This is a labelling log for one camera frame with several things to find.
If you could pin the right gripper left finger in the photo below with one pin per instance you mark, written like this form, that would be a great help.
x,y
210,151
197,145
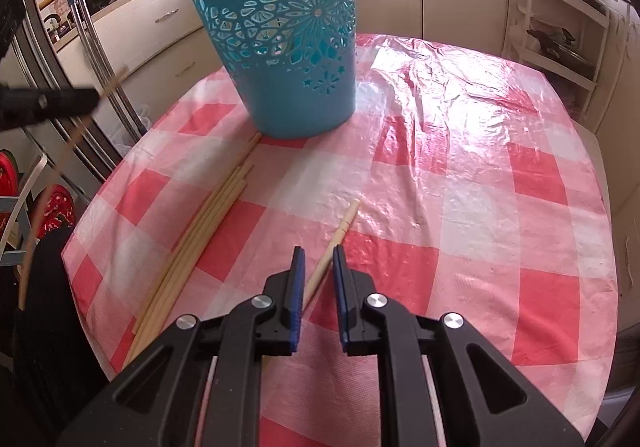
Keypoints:
x,y
198,382

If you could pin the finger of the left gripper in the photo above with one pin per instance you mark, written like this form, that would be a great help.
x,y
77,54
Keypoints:
x,y
22,107

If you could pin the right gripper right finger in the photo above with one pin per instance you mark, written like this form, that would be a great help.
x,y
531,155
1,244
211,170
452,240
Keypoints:
x,y
440,379

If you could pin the wooden chopstick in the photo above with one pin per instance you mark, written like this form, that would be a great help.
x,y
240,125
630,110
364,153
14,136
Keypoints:
x,y
191,246
312,284
197,229
161,309
238,160

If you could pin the red bag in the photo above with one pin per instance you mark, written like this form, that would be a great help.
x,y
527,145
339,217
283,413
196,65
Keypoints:
x,y
60,207

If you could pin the wooden chopstick on table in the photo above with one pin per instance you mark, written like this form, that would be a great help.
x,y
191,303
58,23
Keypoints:
x,y
197,229
161,309
191,246

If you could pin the red white checkered tablecloth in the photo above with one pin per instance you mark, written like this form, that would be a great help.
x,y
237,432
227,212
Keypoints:
x,y
475,194

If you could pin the wooden chopstick under basket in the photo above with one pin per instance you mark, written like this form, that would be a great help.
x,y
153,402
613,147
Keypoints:
x,y
238,160

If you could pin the blue perforated plastic basket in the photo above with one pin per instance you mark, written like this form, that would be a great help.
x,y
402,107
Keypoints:
x,y
292,62

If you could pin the white shelf rack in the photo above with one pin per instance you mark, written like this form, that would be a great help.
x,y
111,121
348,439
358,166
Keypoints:
x,y
566,38

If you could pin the mop handle with blue clip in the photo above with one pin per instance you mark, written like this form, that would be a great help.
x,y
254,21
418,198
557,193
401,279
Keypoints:
x,y
103,70

